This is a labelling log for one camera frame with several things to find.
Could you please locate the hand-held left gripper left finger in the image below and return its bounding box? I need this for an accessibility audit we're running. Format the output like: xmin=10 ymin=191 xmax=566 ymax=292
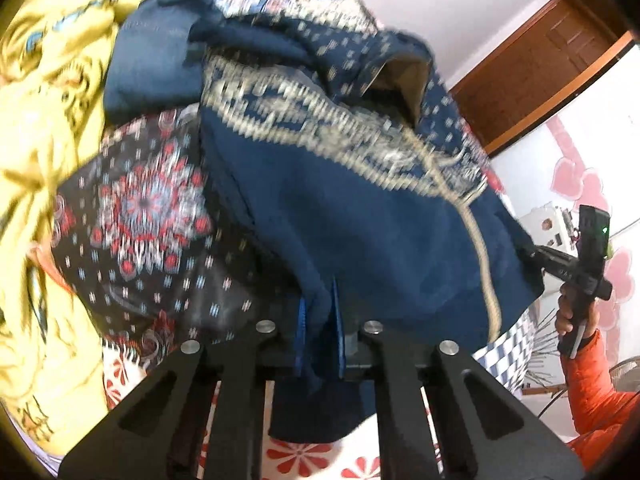
xmin=57 ymin=297 xmax=308 ymax=480

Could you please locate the electric fan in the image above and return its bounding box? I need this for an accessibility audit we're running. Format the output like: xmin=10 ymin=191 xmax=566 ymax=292
xmin=522 ymin=310 xmax=640 ymax=421

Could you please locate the white stickered cabinet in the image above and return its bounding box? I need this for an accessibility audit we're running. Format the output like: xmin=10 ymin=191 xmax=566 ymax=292
xmin=517 ymin=202 xmax=581 ymax=261

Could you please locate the wooden door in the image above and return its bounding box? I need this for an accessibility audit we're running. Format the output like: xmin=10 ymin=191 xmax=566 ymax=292
xmin=450 ymin=0 xmax=633 ymax=157

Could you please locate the navy patterned hooded sweater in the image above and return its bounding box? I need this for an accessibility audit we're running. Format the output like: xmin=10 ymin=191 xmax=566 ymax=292
xmin=102 ymin=0 xmax=546 ymax=443

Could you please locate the white heart-printed wardrobe door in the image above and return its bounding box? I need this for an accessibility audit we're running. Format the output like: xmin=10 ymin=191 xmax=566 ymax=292
xmin=490 ymin=45 xmax=640 ymax=441

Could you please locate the person's right hand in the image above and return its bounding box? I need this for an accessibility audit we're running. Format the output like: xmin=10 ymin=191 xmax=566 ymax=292
xmin=556 ymin=287 xmax=601 ymax=347

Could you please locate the yellow printed blanket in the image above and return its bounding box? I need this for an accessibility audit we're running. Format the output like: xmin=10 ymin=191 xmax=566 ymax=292
xmin=0 ymin=0 xmax=151 ymax=461

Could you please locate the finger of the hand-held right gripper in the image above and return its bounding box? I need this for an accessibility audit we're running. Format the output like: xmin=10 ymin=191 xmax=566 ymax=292
xmin=520 ymin=244 xmax=581 ymax=282

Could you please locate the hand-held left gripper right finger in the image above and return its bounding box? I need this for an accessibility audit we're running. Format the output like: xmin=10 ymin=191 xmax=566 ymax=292
xmin=325 ymin=277 xmax=586 ymax=480

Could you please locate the person's right forearm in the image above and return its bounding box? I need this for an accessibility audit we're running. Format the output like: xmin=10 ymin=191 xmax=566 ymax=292
xmin=560 ymin=329 xmax=640 ymax=472

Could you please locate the patchwork printed bedsheet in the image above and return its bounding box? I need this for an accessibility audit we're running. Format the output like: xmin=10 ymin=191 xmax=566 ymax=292
xmin=30 ymin=0 xmax=541 ymax=480

